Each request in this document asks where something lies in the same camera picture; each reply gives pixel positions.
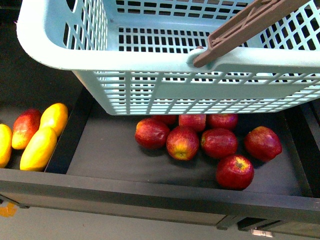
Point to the light blue plastic basket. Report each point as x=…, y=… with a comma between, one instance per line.
x=135, y=57

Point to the brown basket handle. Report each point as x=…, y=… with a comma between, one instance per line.
x=247, y=23

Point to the red yellow mango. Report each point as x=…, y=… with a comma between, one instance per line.
x=24, y=128

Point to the red apple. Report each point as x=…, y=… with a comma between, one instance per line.
x=167, y=119
x=234, y=172
x=195, y=121
x=227, y=121
x=182, y=143
x=263, y=144
x=151, y=133
x=219, y=143

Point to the dark wooden display stand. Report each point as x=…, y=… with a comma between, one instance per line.
x=98, y=168

